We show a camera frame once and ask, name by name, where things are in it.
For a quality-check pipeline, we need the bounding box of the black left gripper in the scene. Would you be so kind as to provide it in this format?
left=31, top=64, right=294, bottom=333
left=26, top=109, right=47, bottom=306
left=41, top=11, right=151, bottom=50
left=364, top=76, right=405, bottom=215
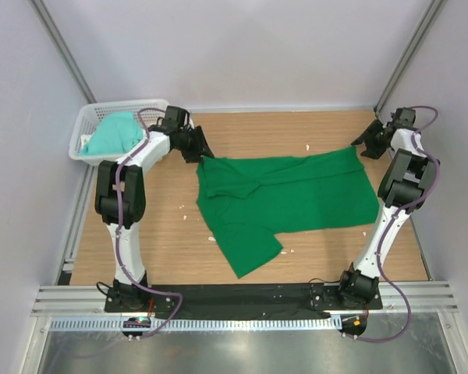
left=175, top=125, right=214, bottom=164

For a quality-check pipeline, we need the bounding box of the green t shirt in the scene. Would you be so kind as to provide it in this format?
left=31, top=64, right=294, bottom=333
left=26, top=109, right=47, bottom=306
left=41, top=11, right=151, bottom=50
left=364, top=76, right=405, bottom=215
left=197, top=146, right=379, bottom=278

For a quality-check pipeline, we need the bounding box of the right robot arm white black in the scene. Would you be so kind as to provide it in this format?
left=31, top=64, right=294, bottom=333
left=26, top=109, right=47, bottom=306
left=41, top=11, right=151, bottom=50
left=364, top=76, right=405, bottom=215
left=335, top=105, right=440, bottom=309

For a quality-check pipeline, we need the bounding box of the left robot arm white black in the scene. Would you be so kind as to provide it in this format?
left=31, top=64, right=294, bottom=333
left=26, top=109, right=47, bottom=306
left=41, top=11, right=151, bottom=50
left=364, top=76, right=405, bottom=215
left=95, top=105, right=214, bottom=312

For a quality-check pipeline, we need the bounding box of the teal t shirt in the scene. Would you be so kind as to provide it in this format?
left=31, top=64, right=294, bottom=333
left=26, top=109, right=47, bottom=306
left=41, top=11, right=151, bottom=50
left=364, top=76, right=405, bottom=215
left=79, top=111, right=144, bottom=156

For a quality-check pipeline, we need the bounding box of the white t shirt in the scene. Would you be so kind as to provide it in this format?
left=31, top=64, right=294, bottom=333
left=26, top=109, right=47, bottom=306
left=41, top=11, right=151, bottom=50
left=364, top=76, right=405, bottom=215
left=80, top=134, right=92, bottom=147

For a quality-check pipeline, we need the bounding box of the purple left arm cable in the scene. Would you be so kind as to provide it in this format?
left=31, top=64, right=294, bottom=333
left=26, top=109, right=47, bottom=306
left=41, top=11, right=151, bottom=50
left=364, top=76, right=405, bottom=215
left=115, top=108, right=184, bottom=338

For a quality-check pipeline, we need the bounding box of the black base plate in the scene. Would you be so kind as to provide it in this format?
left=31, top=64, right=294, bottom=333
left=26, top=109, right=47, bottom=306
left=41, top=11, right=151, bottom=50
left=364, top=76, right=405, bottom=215
left=105, top=282, right=382, bottom=321

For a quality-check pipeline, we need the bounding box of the aluminium frame rail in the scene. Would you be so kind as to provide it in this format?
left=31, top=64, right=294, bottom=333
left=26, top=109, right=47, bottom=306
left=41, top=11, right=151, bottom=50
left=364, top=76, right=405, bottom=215
left=32, top=281, right=458, bottom=320

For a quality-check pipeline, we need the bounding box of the white slotted cable duct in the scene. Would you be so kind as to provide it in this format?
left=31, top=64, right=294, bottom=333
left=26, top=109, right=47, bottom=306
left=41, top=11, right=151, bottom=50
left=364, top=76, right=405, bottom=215
left=49, top=316, right=342, bottom=333

